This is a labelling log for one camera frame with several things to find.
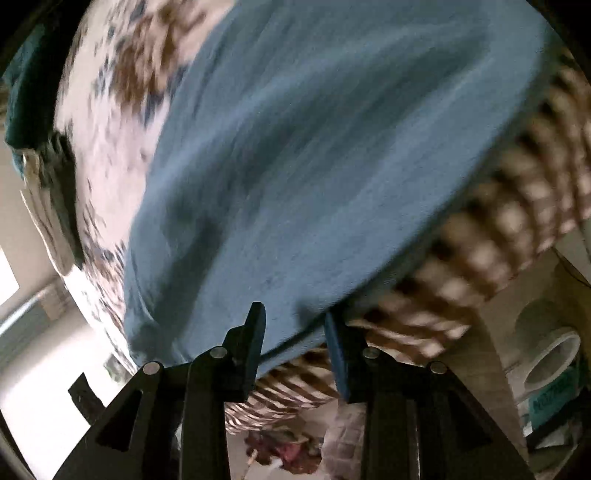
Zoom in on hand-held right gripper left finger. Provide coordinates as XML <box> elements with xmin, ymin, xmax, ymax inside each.
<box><xmin>53</xmin><ymin>302</ymin><xmax>267</xmax><ymax>480</ymax></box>

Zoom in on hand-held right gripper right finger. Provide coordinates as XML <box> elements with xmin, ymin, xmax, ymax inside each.
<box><xmin>324</xmin><ymin>312</ymin><xmax>532</xmax><ymax>480</ymax></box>

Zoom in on white tape roll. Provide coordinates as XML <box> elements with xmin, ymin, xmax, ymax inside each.
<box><xmin>522</xmin><ymin>327</ymin><xmax>583</xmax><ymax>393</ymax></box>

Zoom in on dark teal cloth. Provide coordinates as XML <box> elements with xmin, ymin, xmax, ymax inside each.
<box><xmin>2</xmin><ymin>23</ymin><xmax>86</xmax><ymax>268</ymax></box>

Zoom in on brown checkered blanket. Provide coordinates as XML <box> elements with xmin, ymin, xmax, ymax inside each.
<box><xmin>224</xmin><ymin>51</ymin><xmax>591</xmax><ymax>435</ymax></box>

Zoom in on blue denim pants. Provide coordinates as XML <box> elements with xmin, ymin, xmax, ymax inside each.
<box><xmin>124</xmin><ymin>0</ymin><xmax>561</xmax><ymax>370</ymax></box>

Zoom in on floral print blanket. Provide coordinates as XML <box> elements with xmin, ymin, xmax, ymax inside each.
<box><xmin>54</xmin><ymin>0</ymin><xmax>232</xmax><ymax>370</ymax></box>

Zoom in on red patterned cloth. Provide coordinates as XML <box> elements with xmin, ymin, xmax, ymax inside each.
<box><xmin>245</xmin><ymin>429</ymin><xmax>324</xmax><ymax>468</ymax></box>

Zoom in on white crumpled cloth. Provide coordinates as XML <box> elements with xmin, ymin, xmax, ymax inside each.
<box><xmin>21</xmin><ymin>148</ymin><xmax>77</xmax><ymax>275</ymax></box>

